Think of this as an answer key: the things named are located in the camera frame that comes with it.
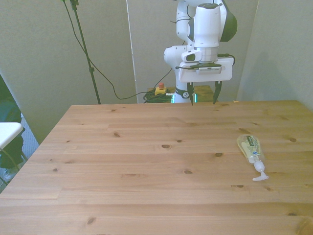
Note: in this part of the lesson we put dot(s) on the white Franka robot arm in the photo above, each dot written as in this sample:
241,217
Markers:
206,24

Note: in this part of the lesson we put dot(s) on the white wall trim strip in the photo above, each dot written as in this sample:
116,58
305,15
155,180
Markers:
132,49

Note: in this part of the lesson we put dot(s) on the black camera stand pole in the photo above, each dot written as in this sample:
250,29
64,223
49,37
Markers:
84,46

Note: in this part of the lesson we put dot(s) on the yellow emergency stop button box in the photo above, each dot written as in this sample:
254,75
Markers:
160,91

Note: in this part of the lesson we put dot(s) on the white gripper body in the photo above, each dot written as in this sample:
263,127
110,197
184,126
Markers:
227,71

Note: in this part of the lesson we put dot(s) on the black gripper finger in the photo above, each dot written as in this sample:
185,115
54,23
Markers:
191,94
216,94

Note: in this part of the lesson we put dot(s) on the clear sanitizer pump bottle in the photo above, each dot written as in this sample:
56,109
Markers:
249,147

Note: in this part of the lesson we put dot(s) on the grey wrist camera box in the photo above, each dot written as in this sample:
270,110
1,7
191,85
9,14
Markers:
207,69

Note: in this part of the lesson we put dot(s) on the white folding table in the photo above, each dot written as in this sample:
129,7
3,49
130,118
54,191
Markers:
8,133

